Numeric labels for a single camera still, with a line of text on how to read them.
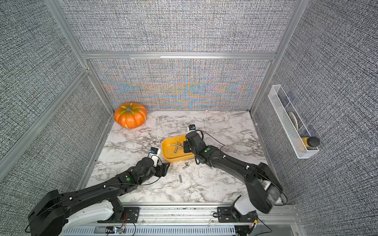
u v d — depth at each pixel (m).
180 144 1.00
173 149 0.98
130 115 1.01
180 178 0.86
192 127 0.75
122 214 0.67
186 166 0.90
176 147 0.98
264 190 0.43
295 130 0.69
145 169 0.62
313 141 0.62
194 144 0.63
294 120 0.70
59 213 0.41
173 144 1.00
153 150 0.71
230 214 0.64
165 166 0.76
